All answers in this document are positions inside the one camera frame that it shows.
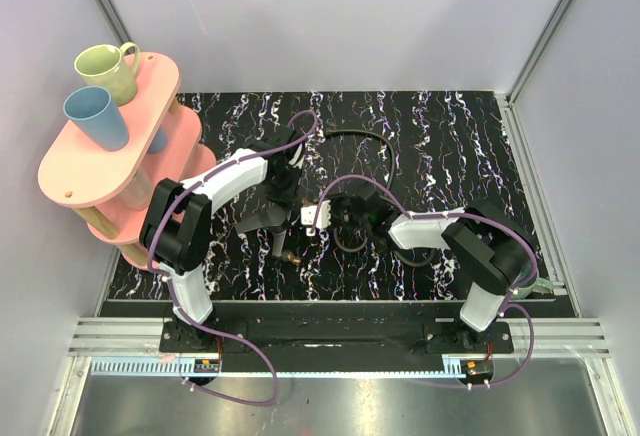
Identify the black corrugated metal hose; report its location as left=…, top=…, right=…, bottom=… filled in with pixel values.
left=324, top=128, right=436, bottom=267

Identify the grey faucet with brass fittings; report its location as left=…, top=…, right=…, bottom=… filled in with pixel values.
left=235, top=204, right=302, bottom=266

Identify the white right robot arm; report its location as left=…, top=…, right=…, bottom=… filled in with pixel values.
left=330, top=193, right=538, bottom=353

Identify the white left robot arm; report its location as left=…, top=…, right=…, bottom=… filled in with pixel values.
left=139, top=126, right=305, bottom=352

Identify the black marble pattern mat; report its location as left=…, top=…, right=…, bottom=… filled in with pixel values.
left=107, top=90, right=551, bottom=302

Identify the blue plastic cup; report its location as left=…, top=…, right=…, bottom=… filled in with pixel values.
left=63, top=86, right=129, bottom=151
left=147, top=127, right=167, bottom=154

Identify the pink two-tier wooden shelf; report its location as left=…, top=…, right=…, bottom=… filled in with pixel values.
left=38, top=52, right=216, bottom=268

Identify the teal ceramic mug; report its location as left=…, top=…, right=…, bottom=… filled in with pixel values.
left=512, top=262, right=554, bottom=301

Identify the green ceramic mug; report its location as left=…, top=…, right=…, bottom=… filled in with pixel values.
left=74, top=42, right=141, bottom=106

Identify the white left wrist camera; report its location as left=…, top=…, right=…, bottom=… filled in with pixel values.
left=285, top=142, right=305, bottom=169

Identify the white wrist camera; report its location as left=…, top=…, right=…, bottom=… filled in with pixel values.
left=300, top=200, right=331, bottom=237
left=285, top=142, right=305, bottom=169

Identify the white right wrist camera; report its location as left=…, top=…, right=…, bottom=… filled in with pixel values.
left=300, top=200, right=331, bottom=237

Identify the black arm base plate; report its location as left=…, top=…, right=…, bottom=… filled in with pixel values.
left=158, top=318, right=516, bottom=357

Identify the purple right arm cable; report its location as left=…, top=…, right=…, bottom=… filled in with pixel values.
left=307, top=174, right=541, bottom=392

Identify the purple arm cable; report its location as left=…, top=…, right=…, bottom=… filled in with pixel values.
left=307, top=174, right=541, bottom=392
left=147, top=109, right=321, bottom=407

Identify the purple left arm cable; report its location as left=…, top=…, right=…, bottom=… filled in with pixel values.
left=147, top=109, right=321, bottom=407

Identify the aluminium frame rail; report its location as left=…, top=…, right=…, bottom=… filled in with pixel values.
left=68, top=318, right=610, bottom=380

